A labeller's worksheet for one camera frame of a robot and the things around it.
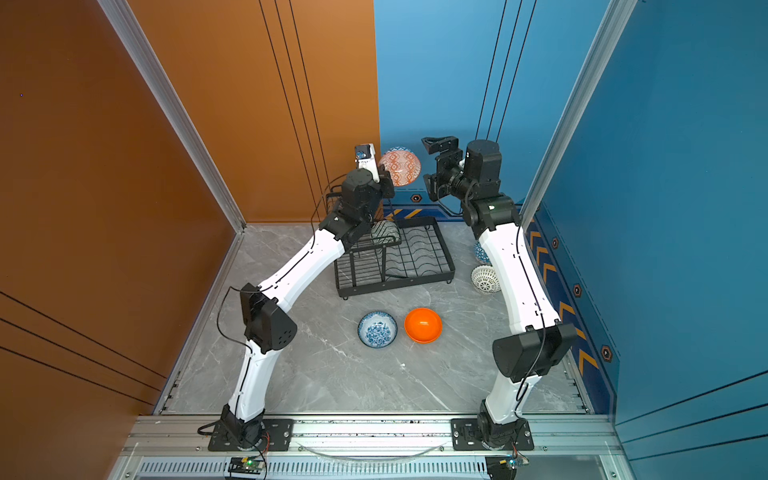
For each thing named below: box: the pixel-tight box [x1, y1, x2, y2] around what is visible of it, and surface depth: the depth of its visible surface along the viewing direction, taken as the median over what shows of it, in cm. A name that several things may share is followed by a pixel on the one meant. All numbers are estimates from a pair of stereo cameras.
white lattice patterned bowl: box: [470, 264, 502, 294], surface depth 104 cm
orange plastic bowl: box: [404, 307, 443, 344], surface depth 90 cm
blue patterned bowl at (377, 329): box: [357, 311, 398, 349], surface depth 91 cm
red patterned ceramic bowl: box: [378, 146, 421, 187], surface depth 82 cm
